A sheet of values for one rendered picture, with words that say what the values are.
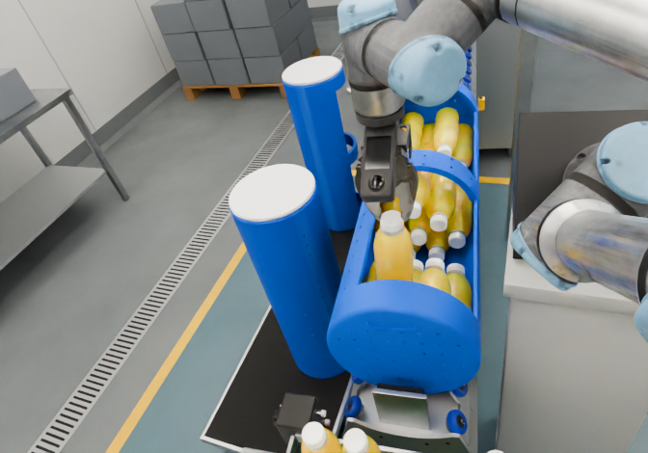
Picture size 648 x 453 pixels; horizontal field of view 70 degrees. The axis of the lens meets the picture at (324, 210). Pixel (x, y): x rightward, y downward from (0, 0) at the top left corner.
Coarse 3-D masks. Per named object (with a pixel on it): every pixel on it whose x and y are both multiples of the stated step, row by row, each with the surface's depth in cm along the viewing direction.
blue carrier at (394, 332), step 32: (416, 160) 107; (448, 160) 108; (352, 256) 95; (416, 256) 122; (448, 256) 117; (352, 288) 86; (384, 288) 81; (416, 288) 80; (352, 320) 82; (384, 320) 79; (416, 320) 77; (448, 320) 77; (352, 352) 89; (384, 352) 86; (416, 352) 84; (448, 352) 81; (480, 352) 82; (416, 384) 91; (448, 384) 88
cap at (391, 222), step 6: (384, 216) 79; (390, 216) 79; (396, 216) 79; (384, 222) 78; (390, 222) 78; (396, 222) 78; (402, 222) 78; (384, 228) 79; (390, 228) 78; (396, 228) 78
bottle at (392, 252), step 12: (384, 240) 80; (396, 240) 79; (408, 240) 80; (384, 252) 80; (396, 252) 80; (408, 252) 81; (384, 264) 82; (396, 264) 81; (408, 264) 83; (384, 276) 84; (396, 276) 83; (408, 276) 85
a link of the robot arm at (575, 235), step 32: (576, 192) 66; (544, 224) 64; (576, 224) 57; (608, 224) 50; (640, 224) 44; (544, 256) 64; (576, 256) 55; (608, 256) 46; (640, 256) 40; (608, 288) 50; (640, 288) 36; (640, 320) 32
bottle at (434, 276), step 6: (426, 270) 94; (432, 270) 93; (438, 270) 93; (444, 270) 96; (420, 276) 94; (426, 276) 92; (432, 276) 92; (438, 276) 92; (444, 276) 92; (420, 282) 92; (426, 282) 91; (432, 282) 90; (438, 282) 90; (444, 282) 91; (438, 288) 89; (444, 288) 90; (450, 288) 92; (450, 294) 91
